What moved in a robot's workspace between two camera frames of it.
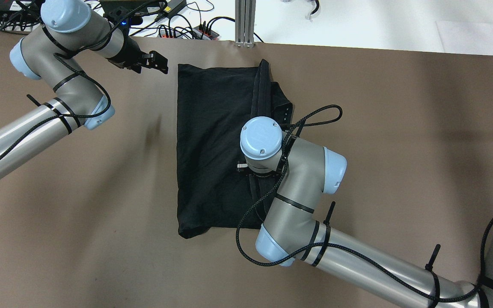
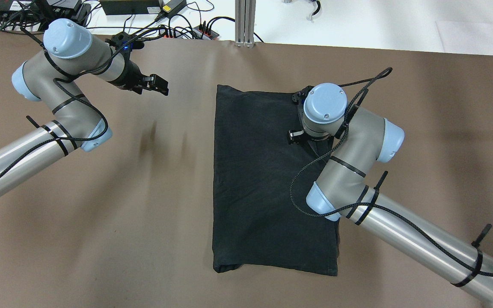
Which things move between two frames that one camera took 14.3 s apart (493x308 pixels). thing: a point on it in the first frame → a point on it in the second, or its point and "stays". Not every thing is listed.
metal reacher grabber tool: x=317 y=2 stays
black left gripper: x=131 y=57 → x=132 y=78
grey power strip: x=200 y=32 stays
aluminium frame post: x=245 y=23 stays
